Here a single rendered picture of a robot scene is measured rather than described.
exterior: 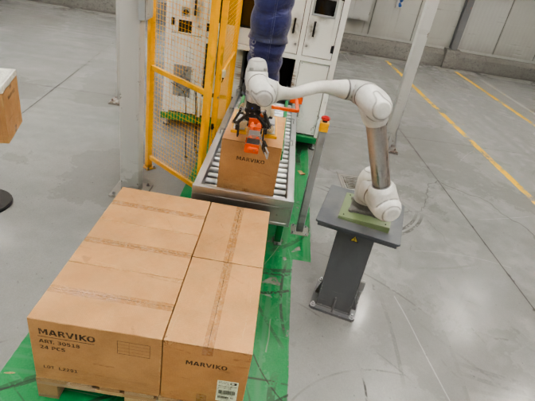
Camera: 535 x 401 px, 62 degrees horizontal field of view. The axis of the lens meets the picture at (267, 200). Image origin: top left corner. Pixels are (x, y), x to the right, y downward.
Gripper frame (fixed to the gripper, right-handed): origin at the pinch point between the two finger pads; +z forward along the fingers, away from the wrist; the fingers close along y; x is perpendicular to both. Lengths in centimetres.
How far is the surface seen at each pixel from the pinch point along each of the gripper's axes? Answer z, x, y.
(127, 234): 61, 26, 62
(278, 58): -24, -52, -6
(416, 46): 38, -329, -145
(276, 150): 35, -46, -13
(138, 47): 4, -109, 101
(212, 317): 57, 74, 1
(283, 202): 67, -35, -23
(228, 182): 63, -42, 17
